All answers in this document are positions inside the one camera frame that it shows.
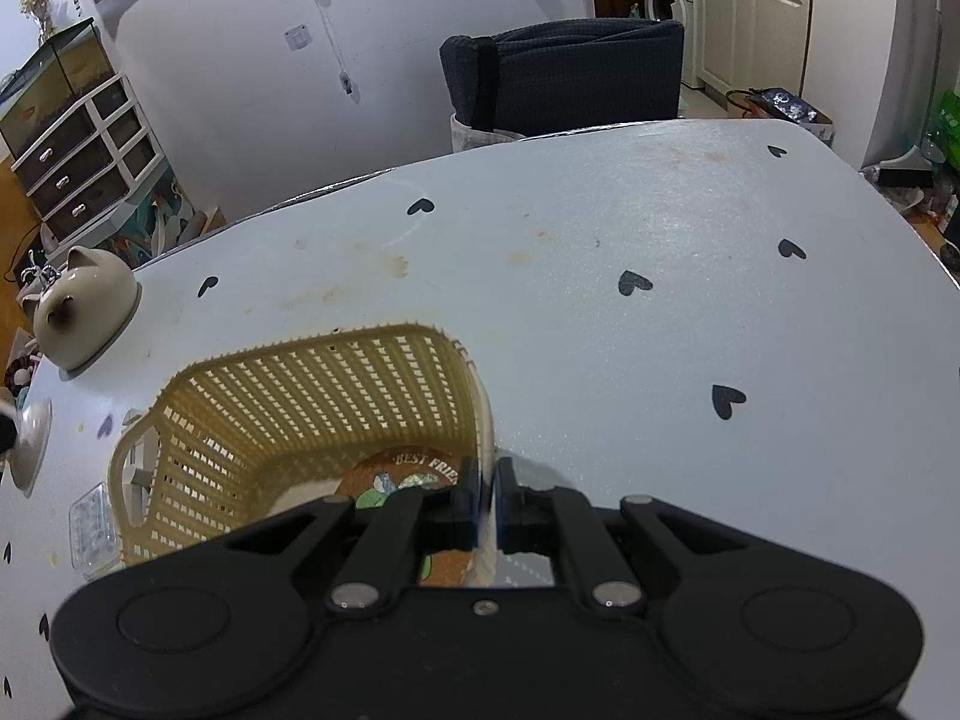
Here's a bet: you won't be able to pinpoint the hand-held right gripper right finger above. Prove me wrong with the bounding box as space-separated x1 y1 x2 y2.
493 456 752 617

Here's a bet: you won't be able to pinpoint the dark patterned bag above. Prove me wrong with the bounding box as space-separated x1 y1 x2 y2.
726 86 835 147

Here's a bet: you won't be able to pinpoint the dark blue cushioned chair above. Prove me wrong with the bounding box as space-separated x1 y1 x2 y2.
440 19 685 142

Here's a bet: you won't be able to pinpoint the floral patterned bag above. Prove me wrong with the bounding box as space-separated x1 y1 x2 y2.
41 165 220 271

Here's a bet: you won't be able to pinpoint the white suction cup holder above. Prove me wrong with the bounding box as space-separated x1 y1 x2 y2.
6 399 53 497

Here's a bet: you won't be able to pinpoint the round printed coaster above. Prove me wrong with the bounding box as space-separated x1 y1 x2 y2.
334 446 475 587

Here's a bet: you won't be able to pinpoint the pile of small toys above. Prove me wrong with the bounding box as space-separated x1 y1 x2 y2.
0 330 42 406

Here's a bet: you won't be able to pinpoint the beige cat-shaped ceramic jar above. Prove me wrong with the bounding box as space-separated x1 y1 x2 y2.
33 246 143 373

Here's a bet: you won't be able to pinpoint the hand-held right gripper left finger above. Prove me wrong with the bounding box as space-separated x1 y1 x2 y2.
223 456 482 614

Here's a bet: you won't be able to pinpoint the glass fish tank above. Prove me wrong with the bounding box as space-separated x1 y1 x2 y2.
0 19 118 160

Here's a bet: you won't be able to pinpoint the white drawer unit dark drawers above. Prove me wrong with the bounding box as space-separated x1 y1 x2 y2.
11 73 164 224

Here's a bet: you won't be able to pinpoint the yellow plastic mesh basket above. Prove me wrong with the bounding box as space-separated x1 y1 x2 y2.
109 322 497 590

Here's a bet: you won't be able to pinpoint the white wall cable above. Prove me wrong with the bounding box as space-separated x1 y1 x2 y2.
306 0 362 104

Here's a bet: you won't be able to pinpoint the white kitchen cabinet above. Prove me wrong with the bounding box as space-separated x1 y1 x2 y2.
694 0 815 95

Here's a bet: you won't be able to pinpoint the clear plastic box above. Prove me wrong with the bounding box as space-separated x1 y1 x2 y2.
69 484 121 569

